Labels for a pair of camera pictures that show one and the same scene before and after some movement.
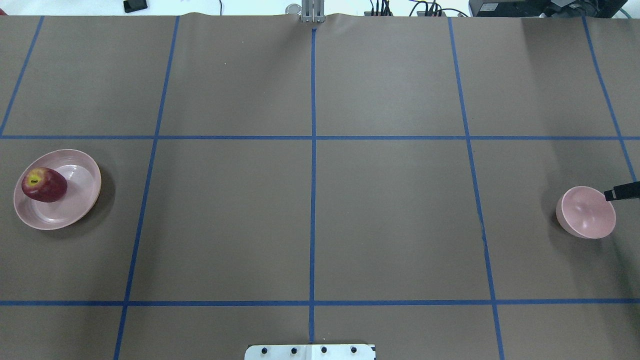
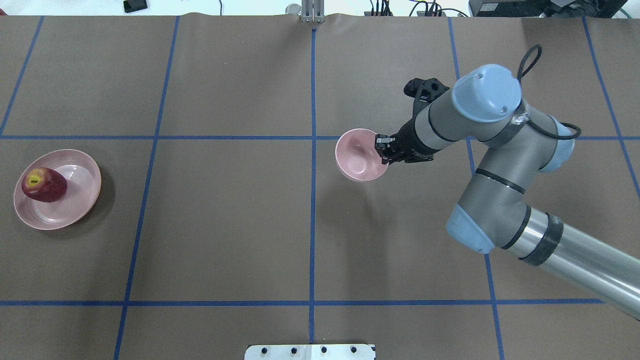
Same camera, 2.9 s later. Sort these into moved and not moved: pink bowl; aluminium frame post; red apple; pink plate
Moved: pink bowl
Not moved: red apple; pink plate; aluminium frame post
